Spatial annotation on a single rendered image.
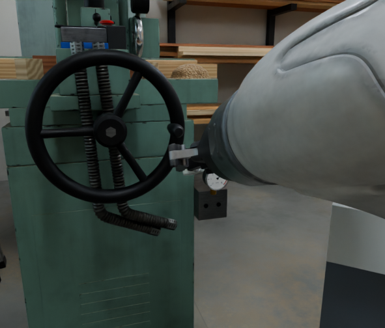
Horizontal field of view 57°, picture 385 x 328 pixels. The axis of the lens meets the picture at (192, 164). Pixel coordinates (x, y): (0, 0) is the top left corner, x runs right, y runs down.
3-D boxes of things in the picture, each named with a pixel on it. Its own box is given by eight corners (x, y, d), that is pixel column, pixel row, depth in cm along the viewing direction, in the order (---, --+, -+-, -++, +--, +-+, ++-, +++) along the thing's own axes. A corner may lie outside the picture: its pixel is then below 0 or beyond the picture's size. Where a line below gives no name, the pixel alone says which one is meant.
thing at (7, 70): (-1, 78, 87) (-3, 62, 86) (1, 78, 89) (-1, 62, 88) (217, 77, 103) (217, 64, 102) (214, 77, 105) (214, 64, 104)
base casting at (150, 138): (4, 167, 78) (-2, 126, 76) (36, 129, 131) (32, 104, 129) (195, 154, 91) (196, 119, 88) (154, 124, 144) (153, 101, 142)
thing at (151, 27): (131, 58, 110) (129, 17, 107) (129, 58, 117) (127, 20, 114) (161, 58, 113) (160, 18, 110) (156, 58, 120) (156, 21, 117)
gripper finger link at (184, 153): (226, 159, 38) (178, 162, 36) (210, 164, 43) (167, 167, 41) (223, 136, 38) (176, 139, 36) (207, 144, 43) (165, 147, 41)
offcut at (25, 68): (44, 79, 79) (42, 58, 78) (27, 79, 75) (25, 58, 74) (33, 79, 81) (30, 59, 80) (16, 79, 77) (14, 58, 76)
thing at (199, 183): (199, 221, 91) (199, 192, 89) (185, 204, 103) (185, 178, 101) (228, 217, 94) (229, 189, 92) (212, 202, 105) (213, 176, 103)
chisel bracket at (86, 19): (83, 43, 87) (80, 6, 85) (83, 47, 100) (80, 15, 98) (113, 43, 89) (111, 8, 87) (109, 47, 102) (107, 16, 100)
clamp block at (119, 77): (57, 95, 69) (53, 47, 67) (61, 92, 82) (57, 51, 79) (133, 94, 73) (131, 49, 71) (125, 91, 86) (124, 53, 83)
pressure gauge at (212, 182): (205, 198, 87) (205, 167, 85) (200, 194, 91) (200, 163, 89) (228, 196, 89) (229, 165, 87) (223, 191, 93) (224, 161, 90)
